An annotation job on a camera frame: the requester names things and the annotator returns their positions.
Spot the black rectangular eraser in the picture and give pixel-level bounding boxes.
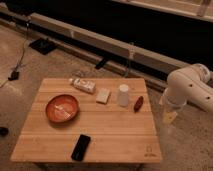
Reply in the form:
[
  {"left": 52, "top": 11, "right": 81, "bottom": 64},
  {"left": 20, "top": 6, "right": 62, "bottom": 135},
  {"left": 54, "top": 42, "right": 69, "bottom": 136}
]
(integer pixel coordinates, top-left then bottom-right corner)
[{"left": 71, "top": 134, "right": 91, "bottom": 161}]

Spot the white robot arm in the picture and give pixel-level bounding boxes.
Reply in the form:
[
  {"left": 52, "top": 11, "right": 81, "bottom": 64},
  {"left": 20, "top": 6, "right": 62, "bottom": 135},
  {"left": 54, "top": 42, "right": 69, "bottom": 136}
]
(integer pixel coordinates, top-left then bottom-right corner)
[{"left": 159, "top": 64, "right": 213, "bottom": 124}]

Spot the white sponge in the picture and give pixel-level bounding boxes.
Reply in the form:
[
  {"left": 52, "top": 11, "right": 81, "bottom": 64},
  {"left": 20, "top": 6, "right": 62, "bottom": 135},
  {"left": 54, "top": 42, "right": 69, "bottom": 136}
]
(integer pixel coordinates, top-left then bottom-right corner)
[{"left": 96, "top": 88, "right": 110, "bottom": 104}]

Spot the white plastic cup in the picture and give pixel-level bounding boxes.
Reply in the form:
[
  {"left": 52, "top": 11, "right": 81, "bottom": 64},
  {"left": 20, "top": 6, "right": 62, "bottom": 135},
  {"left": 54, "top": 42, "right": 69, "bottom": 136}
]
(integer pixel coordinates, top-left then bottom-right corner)
[{"left": 117, "top": 84, "right": 129, "bottom": 107}]

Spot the white tube bottle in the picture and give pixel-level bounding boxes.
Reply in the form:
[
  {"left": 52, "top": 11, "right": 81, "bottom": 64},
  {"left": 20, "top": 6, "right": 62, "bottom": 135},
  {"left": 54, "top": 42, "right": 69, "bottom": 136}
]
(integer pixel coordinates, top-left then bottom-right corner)
[{"left": 69, "top": 78, "right": 96, "bottom": 94}]

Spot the wooden folding table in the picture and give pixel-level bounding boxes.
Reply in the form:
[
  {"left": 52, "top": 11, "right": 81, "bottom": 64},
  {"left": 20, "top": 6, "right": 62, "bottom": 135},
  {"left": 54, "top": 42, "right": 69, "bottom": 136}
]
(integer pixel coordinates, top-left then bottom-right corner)
[{"left": 11, "top": 78, "right": 162, "bottom": 164}]

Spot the red brown sausage toy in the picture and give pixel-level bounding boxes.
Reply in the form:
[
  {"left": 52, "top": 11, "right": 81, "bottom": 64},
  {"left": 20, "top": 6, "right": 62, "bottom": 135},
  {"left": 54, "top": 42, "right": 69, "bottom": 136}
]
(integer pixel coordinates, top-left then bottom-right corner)
[{"left": 134, "top": 96, "right": 144, "bottom": 112}]

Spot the orange bowl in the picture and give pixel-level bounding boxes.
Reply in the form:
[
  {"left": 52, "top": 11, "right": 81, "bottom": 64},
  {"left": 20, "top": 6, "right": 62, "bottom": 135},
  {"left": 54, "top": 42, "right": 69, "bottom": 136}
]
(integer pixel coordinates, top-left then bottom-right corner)
[{"left": 45, "top": 94, "right": 79, "bottom": 123}]

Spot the black floor plate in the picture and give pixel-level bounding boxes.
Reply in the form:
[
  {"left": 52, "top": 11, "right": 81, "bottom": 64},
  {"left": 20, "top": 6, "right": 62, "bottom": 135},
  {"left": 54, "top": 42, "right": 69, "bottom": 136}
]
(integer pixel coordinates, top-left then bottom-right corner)
[{"left": 29, "top": 38, "right": 56, "bottom": 55}]

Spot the dark object at left edge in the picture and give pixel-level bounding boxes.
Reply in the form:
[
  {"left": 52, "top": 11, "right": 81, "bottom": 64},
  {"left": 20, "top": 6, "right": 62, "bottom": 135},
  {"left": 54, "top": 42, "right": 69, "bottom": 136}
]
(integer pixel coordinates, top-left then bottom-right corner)
[{"left": 0, "top": 127, "right": 9, "bottom": 137}]

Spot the black bracket on floor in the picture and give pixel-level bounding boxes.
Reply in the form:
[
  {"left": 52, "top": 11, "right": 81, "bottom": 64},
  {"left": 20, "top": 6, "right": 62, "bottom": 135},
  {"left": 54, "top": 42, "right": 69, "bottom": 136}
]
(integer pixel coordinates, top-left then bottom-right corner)
[{"left": 95, "top": 58, "right": 109, "bottom": 70}]

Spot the long beige wall rail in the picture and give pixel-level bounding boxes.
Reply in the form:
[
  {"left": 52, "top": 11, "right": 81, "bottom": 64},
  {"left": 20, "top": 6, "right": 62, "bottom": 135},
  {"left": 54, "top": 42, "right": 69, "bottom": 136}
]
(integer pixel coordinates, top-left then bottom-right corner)
[{"left": 0, "top": 6, "right": 213, "bottom": 92}]

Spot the black cable with plug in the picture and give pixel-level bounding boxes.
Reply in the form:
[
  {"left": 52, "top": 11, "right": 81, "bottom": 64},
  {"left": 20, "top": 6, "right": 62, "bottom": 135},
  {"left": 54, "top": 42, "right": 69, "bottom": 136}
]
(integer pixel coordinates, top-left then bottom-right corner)
[{"left": 7, "top": 19, "right": 32, "bottom": 82}]

